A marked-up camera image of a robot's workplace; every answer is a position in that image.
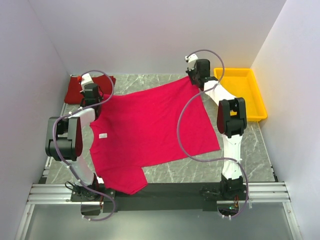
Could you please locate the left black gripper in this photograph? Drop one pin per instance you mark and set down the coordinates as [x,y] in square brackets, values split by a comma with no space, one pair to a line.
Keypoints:
[100,98]

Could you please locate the pink t shirt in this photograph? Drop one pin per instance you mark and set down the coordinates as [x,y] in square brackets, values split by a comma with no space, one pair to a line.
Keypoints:
[148,128]

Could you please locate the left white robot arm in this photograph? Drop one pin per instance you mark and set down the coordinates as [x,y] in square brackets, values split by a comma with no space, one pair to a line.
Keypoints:
[64,143]

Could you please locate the yellow plastic tray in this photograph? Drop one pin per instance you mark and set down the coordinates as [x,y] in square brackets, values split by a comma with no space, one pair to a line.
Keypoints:
[240,83]

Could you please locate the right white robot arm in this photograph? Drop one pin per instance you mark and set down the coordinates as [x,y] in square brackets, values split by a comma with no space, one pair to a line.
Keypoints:
[231,122]

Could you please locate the folded dark red t shirt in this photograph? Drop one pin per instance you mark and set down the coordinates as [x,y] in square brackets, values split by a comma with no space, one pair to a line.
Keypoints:
[74,96]

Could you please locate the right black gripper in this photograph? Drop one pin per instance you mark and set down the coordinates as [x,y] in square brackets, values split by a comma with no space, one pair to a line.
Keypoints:
[189,72]

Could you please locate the black base beam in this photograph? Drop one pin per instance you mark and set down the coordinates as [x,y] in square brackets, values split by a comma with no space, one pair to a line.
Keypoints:
[159,197]

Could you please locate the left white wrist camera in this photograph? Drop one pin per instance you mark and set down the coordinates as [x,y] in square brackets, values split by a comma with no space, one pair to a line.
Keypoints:
[84,80]

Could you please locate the aluminium frame rail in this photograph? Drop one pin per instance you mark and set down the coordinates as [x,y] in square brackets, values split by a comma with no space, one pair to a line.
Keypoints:
[267,215]

